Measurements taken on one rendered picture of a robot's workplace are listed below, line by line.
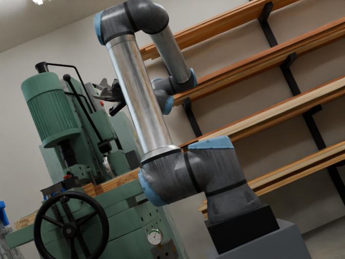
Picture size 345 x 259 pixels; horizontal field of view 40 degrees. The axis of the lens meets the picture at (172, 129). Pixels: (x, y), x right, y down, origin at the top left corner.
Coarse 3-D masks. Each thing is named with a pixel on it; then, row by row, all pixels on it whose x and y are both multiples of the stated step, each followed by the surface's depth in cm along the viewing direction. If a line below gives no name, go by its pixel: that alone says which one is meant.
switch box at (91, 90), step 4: (84, 84) 245; (88, 84) 245; (88, 88) 245; (92, 88) 245; (96, 88) 254; (84, 92) 245; (88, 92) 245; (92, 92) 245; (96, 92) 248; (88, 100) 244; (92, 100) 244; (96, 100) 244; (100, 100) 251; (96, 104) 244; (100, 104) 245; (92, 108) 244; (96, 108) 244; (100, 108) 243; (104, 108) 252
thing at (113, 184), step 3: (132, 174) 210; (135, 174) 210; (138, 177) 210; (114, 180) 211; (117, 180) 211; (108, 183) 211; (111, 183) 211; (114, 183) 211; (102, 186) 211; (105, 186) 211; (108, 186) 211; (111, 186) 211; (114, 186) 211; (105, 189) 211; (108, 189) 211
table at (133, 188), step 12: (132, 180) 194; (108, 192) 195; (120, 192) 194; (132, 192) 194; (108, 204) 194; (84, 216) 189; (24, 228) 197; (48, 228) 186; (12, 240) 197; (24, 240) 196
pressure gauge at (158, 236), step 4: (148, 232) 185; (152, 232) 185; (156, 232) 185; (160, 232) 185; (148, 236) 185; (152, 236) 185; (156, 236) 185; (160, 236) 185; (148, 240) 185; (152, 240) 185; (156, 240) 185; (160, 240) 185; (152, 244) 185; (156, 244) 185; (160, 244) 187
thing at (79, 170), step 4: (76, 164) 209; (80, 164) 214; (68, 168) 209; (72, 168) 209; (76, 168) 209; (80, 168) 210; (84, 168) 218; (64, 172) 209; (72, 172) 209; (76, 172) 209; (80, 172) 209; (84, 172) 215; (88, 172) 222; (80, 176) 208; (84, 176) 212; (88, 176) 219; (80, 180) 212; (84, 180) 219
